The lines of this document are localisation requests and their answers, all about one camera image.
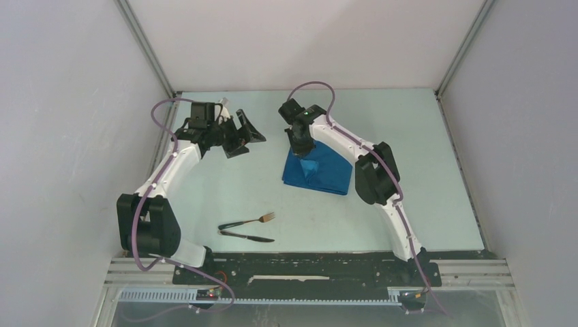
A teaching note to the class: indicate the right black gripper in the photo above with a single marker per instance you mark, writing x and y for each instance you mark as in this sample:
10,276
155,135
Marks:
300,151

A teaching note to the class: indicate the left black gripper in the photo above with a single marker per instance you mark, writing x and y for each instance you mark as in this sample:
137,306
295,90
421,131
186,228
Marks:
239,137

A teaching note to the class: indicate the blue cloth napkin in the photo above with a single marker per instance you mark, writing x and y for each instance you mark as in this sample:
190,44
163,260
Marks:
323,169

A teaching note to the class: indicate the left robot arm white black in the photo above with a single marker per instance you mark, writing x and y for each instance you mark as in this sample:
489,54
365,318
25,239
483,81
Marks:
146,220

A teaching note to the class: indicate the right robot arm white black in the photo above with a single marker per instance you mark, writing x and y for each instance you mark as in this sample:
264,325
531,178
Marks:
374,170

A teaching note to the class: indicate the small circuit board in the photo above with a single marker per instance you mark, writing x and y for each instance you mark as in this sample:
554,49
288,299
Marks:
208,294

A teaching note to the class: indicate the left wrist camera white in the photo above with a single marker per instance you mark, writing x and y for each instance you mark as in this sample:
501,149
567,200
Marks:
221,111

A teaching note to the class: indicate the fork with black handle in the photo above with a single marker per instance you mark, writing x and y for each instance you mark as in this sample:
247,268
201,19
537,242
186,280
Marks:
263,219

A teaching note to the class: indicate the knife with black handle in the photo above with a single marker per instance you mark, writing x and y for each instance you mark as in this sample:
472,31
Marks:
258,239

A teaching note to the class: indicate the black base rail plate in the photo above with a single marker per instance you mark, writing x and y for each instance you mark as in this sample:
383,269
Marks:
319,276

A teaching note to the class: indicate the aluminium frame rail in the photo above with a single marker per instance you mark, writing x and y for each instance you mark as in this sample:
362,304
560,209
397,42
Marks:
174,284

